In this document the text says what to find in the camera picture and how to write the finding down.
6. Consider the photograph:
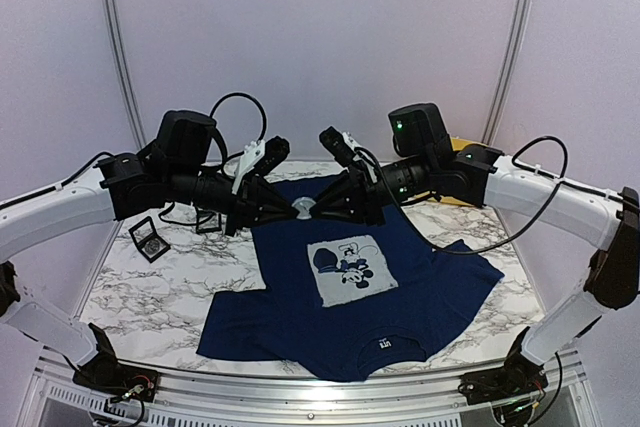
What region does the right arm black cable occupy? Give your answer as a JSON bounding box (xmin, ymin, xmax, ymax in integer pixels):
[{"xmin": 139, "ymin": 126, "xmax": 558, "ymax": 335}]
[{"xmin": 359, "ymin": 134, "xmax": 626, "ymax": 254}]

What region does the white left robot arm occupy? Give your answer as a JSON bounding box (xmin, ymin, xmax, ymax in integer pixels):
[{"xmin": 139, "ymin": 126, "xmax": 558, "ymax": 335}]
[{"xmin": 1, "ymin": 110, "xmax": 295, "ymax": 393}]

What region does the aluminium corner post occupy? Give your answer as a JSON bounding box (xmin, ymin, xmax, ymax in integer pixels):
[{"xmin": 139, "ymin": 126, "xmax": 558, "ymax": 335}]
[
  {"xmin": 482, "ymin": 0, "xmax": 532, "ymax": 144},
  {"xmin": 102, "ymin": 0, "xmax": 148, "ymax": 150}
]

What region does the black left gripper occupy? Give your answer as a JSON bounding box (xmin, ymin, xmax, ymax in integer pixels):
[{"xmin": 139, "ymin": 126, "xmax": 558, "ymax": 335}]
[{"xmin": 167, "ymin": 161, "xmax": 299, "ymax": 237}]

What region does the yellow plastic basket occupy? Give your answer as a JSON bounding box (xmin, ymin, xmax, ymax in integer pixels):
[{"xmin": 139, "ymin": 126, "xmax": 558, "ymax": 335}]
[{"xmin": 423, "ymin": 137, "xmax": 494, "ymax": 207}]

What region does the round blue brooch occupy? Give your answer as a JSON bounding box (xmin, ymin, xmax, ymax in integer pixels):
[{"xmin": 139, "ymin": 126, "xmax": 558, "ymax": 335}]
[{"xmin": 291, "ymin": 196, "xmax": 316, "ymax": 220}]

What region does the black case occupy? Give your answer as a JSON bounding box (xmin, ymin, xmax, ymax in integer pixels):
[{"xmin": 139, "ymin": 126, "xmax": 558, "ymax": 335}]
[
  {"xmin": 128, "ymin": 216, "xmax": 170, "ymax": 263},
  {"xmin": 195, "ymin": 209, "xmax": 222, "ymax": 235}
]

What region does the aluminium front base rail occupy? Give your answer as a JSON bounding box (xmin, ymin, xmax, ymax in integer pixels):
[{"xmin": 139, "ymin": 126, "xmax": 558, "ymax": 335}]
[{"xmin": 17, "ymin": 349, "xmax": 602, "ymax": 426}]

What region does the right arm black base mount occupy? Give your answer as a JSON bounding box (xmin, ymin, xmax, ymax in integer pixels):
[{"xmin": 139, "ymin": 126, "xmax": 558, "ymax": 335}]
[{"xmin": 458, "ymin": 327, "xmax": 548, "ymax": 405}]

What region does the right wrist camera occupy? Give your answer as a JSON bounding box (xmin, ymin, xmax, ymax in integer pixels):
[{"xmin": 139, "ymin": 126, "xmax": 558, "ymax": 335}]
[{"xmin": 319, "ymin": 126, "xmax": 377, "ymax": 183}]

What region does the aluminium right corner post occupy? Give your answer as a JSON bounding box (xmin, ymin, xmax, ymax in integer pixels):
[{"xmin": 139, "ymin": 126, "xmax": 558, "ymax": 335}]
[{"xmin": 482, "ymin": 0, "xmax": 532, "ymax": 144}]

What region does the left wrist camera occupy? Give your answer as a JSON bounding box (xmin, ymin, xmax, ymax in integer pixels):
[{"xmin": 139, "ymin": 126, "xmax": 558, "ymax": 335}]
[{"xmin": 231, "ymin": 136, "xmax": 290, "ymax": 195}]

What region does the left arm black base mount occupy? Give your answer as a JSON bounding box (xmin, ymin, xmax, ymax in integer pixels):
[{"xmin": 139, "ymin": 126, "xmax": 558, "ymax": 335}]
[{"xmin": 72, "ymin": 323, "xmax": 159, "ymax": 402}]

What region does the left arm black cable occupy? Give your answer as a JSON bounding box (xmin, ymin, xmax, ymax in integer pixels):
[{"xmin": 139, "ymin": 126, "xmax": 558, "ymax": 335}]
[{"xmin": 64, "ymin": 91, "xmax": 269, "ymax": 226}]

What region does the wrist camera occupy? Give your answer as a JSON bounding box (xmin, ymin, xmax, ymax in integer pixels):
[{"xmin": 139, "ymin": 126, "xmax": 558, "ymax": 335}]
[
  {"xmin": 231, "ymin": 136, "xmax": 290, "ymax": 195},
  {"xmin": 319, "ymin": 126, "xmax": 377, "ymax": 183}
]

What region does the aluminium left corner post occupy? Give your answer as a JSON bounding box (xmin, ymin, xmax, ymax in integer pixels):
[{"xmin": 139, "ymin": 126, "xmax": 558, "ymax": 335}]
[{"xmin": 102, "ymin": 0, "xmax": 148, "ymax": 150}]

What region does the navy blue printed t-shirt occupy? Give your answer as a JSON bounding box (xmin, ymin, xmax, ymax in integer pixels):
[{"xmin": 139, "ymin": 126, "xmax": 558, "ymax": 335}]
[{"xmin": 197, "ymin": 206, "xmax": 502, "ymax": 382}]

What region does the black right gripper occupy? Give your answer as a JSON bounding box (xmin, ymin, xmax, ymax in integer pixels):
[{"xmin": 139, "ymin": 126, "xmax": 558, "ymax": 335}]
[{"xmin": 309, "ymin": 151, "xmax": 435, "ymax": 226}]

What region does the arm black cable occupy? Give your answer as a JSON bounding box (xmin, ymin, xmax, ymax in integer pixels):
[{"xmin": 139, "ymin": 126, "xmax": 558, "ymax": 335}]
[
  {"xmin": 64, "ymin": 91, "xmax": 269, "ymax": 226},
  {"xmin": 359, "ymin": 134, "xmax": 626, "ymax": 254}
]

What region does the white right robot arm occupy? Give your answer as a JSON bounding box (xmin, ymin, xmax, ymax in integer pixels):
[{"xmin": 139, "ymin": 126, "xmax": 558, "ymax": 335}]
[{"xmin": 310, "ymin": 103, "xmax": 639, "ymax": 402}]

